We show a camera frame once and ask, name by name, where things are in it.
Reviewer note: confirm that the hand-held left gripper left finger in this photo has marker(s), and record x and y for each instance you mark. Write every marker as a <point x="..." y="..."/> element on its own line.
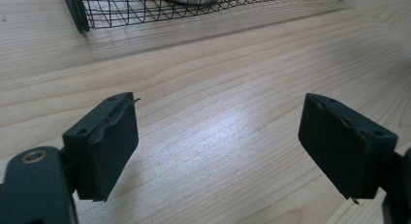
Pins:
<point x="106" y="156"/>

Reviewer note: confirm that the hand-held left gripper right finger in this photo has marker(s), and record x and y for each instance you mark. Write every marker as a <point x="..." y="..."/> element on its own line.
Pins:
<point x="336" y="146"/>

